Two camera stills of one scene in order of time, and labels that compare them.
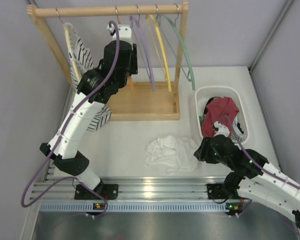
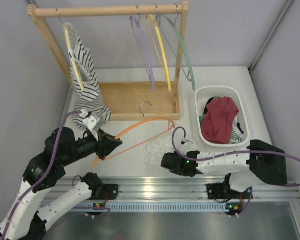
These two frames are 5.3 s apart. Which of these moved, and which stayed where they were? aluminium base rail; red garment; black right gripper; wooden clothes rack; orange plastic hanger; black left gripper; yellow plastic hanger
Moved: orange plastic hanger; black right gripper; black left gripper
Stayed: wooden clothes rack; yellow plastic hanger; aluminium base rail; red garment
